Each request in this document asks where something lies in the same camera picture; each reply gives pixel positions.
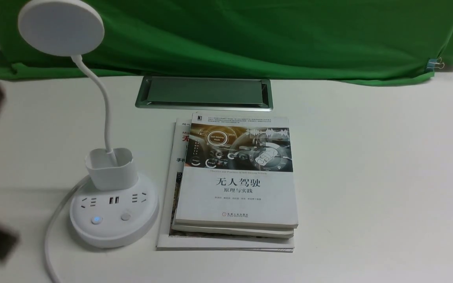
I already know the white desk lamp with socket base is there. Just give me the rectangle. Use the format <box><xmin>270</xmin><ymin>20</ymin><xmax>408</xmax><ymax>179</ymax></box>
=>
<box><xmin>18</xmin><ymin>0</ymin><xmax>159</xmax><ymax>248</ymax></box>

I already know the bottom white magazine book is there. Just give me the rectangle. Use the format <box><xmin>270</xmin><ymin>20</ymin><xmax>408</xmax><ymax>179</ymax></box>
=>
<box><xmin>157</xmin><ymin>118</ymin><xmax>295</xmax><ymax>253</ymax></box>

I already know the middle white book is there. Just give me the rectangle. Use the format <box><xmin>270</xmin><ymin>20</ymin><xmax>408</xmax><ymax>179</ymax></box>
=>
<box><xmin>171</xmin><ymin>125</ymin><xmax>295</xmax><ymax>239</ymax></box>

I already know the top white self-driving book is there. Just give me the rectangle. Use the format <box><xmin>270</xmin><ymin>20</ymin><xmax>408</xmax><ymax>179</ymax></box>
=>
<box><xmin>174</xmin><ymin>113</ymin><xmax>298</xmax><ymax>229</ymax></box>

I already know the green backdrop cloth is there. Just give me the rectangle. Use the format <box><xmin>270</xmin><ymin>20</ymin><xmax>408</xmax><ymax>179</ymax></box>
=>
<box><xmin>0</xmin><ymin>0</ymin><xmax>453</xmax><ymax>86</ymax></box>

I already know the blue binder clip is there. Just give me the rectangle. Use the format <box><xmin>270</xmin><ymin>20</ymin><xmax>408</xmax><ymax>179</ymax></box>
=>
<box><xmin>425</xmin><ymin>57</ymin><xmax>445</xmax><ymax>72</ymax></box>

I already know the white lamp power cable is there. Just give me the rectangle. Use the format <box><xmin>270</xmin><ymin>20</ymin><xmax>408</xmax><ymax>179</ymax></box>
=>
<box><xmin>44</xmin><ymin>176</ymin><xmax>91</xmax><ymax>283</ymax></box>

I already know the silver desk cable grommet box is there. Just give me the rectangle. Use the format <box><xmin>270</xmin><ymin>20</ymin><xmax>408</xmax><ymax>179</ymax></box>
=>
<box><xmin>135</xmin><ymin>75</ymin><xmax>274</xmax><ymax>112</ymax></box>

